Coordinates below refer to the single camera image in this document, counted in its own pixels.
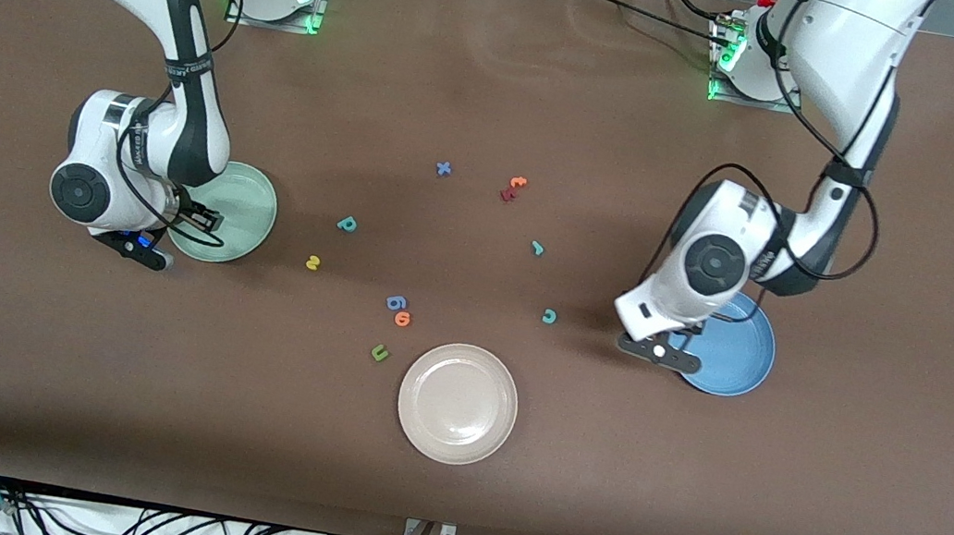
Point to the teal letter c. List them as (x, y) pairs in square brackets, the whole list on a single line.
[(553, 317)]

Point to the yellow letter s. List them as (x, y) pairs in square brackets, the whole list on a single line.
[(312, 263)]

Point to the teal letter r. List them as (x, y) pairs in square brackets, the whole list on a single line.
[(537, 249)]

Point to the teal letter p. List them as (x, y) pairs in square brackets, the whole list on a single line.
[(340, 223)]

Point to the green plate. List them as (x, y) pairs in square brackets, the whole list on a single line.
[(247, 207)]

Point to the blue plate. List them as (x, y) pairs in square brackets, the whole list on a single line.
[(741, 351)]

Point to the dark red letter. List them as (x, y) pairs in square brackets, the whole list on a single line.
[(507, 194)]

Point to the orange letter t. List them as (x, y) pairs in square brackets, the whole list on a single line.
[(518, 182)]

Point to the blue digit nine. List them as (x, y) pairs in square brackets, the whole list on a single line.
[(389, 301)]

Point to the orange letter o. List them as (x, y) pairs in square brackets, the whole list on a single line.
[(397, 319)]

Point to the beige plate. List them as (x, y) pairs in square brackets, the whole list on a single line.
[(458, 405)]

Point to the green letter u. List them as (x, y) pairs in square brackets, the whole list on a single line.
[(377, 357)]

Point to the blue letter x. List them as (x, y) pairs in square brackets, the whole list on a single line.
[(444, 170)]

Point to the brown table cover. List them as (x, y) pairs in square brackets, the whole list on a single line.
[(504, 75)]

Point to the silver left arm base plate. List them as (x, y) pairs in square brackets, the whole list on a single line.
[(747, 103)]

